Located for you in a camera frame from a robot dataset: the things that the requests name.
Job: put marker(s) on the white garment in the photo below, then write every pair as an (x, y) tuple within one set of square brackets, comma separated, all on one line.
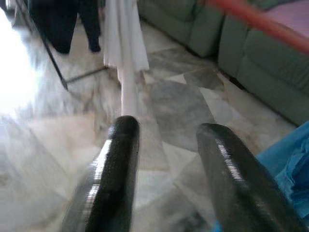
[(123, 36)]

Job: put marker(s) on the red plastic hanger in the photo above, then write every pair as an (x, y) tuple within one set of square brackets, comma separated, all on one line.
[(265, 26)]

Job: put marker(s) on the black metal drying rack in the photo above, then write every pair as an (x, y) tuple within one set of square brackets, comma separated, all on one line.
[(59, 72)]

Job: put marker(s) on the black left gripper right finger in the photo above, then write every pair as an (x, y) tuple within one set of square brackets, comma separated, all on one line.
[(231, 181)]

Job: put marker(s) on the black garment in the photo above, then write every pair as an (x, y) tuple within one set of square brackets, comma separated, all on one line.
[(60, 24)]

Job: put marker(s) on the blue garment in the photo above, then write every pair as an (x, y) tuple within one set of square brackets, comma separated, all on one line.
[(289, 169)]

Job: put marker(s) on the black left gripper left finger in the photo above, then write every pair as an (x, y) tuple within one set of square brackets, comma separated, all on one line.
[(116, 169)]

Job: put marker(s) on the green leather sofa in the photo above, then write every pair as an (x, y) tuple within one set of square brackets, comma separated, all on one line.
[(265, 72)]

